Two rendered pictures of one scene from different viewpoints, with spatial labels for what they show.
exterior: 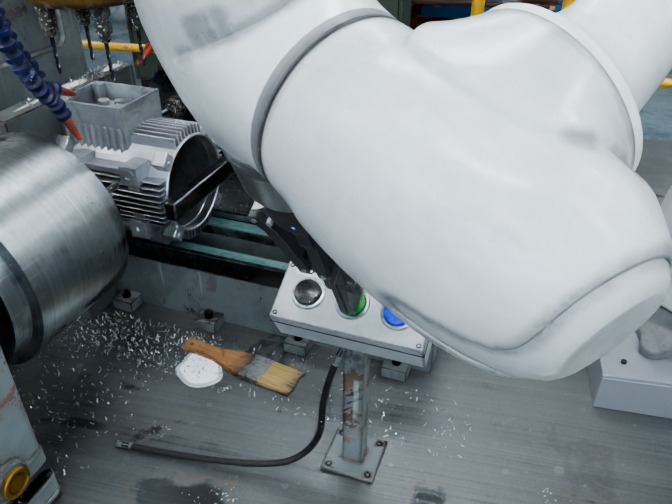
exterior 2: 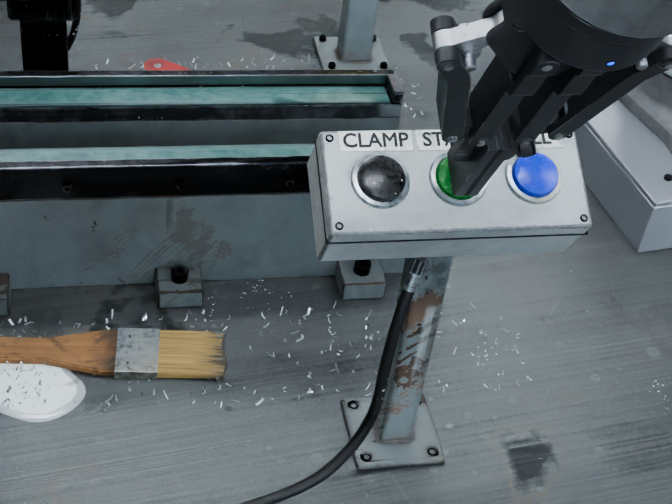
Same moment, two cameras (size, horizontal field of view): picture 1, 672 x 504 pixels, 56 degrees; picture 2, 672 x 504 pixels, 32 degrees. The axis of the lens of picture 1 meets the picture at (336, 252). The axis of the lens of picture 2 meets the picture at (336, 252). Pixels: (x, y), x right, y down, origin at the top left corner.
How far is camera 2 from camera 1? 0.40 m
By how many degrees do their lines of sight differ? 30
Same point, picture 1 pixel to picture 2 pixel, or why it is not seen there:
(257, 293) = (87, 217)
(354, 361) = (434, 275)
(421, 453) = (477, 393)
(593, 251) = not seen: outside the picture
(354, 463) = (403, 443)
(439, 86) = not seen: outside the picture
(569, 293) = not seen: outside the picture
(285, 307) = (353, 213)
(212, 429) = (139, 478)
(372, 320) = (500, 197)
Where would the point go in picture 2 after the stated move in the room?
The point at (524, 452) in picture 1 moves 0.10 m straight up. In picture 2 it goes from (600, 343) to (631, 257)
